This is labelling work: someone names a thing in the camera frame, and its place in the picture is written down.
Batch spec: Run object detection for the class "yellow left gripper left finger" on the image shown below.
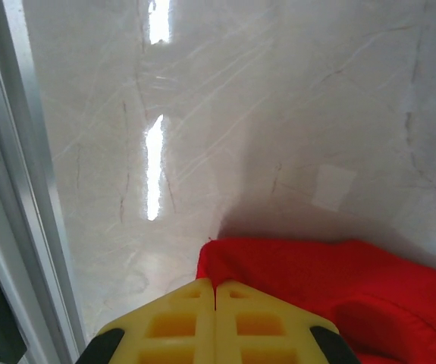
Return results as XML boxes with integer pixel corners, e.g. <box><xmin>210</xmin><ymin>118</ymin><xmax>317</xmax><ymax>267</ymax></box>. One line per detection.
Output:
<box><xmin>77</xmin><ymin>278</ymin><xmax>217</xmax><ymax>364</ymax></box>

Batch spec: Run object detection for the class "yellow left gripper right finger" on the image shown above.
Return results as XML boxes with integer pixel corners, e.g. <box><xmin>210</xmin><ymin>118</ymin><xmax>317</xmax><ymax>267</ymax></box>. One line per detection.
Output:
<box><xmin>214</xmin><ymin>278</ymin><xmax>362</xmax><ymax>364</ymax></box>

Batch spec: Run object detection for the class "red bear print t-shirt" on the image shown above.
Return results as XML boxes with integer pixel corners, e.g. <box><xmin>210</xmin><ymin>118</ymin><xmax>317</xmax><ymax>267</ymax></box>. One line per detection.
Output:
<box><xmin>196</xmin><ymin>237</ymin><xmax>436</xmax><ymax>364</ymax></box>

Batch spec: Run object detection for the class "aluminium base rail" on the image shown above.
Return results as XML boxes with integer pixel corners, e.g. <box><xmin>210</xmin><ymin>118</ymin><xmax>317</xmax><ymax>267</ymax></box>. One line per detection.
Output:
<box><xmin>0</xmin><ymin>0</ymin><xmax>92</xmax><ymax>364</ymax></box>

